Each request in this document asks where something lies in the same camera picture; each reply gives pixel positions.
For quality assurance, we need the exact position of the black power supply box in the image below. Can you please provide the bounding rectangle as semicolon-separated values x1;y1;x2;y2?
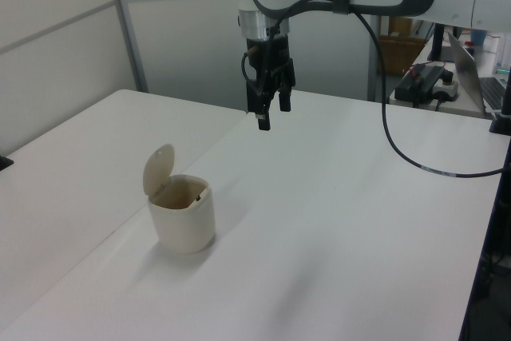
394;63;445;103

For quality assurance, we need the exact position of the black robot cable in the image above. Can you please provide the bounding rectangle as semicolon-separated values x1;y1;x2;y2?
240;0;506;178

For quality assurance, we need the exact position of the brown cardboard box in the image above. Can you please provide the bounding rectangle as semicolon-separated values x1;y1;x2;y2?
376;17;427;75

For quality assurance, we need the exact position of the white emergency stop button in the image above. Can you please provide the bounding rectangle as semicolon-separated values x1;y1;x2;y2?
432;70;461;103

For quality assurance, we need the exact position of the black monitor stand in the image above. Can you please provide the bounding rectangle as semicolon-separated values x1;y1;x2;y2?
427;23;449;63

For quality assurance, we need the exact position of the silver laptop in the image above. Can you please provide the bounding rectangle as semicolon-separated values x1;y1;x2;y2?
446;30;511;115

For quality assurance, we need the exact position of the small white trash can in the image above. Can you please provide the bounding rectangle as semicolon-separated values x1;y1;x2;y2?
142;143;217;256

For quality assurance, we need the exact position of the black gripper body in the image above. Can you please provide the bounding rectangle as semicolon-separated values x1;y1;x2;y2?
243;35;291;85

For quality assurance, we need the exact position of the grey partition post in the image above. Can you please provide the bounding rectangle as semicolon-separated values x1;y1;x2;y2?
104;0;149;93

